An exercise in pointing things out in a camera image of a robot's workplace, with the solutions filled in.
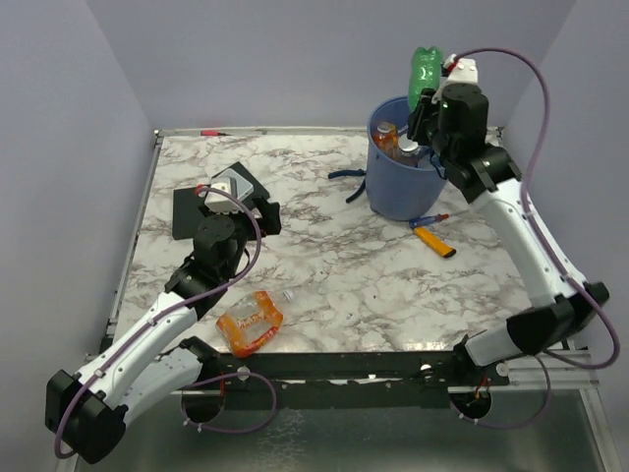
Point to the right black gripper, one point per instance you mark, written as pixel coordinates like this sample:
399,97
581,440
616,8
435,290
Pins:
426,107

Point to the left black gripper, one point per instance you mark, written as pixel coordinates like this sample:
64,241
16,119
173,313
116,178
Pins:
267,224

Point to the Starbucks coffee bottle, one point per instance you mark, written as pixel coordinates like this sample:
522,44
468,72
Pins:
408,152

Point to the green bear shaped bottle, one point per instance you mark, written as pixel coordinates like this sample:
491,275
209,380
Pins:
425,73

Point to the blue plastic bin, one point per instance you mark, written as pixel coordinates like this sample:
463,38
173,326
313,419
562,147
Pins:
395,190

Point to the crushed orange label bottle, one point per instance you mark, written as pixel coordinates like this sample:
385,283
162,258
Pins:
251,323

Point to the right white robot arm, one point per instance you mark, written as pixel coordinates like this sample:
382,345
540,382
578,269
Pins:
452,122

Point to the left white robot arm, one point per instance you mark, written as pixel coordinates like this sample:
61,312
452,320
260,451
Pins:
89,411

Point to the black flat box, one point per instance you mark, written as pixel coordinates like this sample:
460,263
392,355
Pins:
259,190

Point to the white grey router box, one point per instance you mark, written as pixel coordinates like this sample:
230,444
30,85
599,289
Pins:
238,179

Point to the black foam block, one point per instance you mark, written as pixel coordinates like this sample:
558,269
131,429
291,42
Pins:
188,213

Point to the loose white bottle cap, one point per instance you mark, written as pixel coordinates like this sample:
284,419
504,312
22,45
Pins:
289,295

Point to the red marker pen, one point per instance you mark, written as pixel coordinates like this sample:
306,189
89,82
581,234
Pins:
213,133

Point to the orange utility knife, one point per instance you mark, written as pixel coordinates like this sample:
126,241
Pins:
434,243

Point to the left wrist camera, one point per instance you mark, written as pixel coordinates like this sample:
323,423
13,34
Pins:
221,196

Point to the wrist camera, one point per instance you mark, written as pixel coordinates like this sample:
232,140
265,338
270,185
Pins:
221,196
460,71

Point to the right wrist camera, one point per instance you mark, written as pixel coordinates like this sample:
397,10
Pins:
460,71

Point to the blue handled screwdriver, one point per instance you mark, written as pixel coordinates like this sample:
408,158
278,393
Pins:
427,220

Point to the black mounting rail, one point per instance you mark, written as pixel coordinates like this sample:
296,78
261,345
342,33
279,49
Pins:
342,380

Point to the aluminium frame rail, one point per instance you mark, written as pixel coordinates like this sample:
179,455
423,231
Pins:
527,373

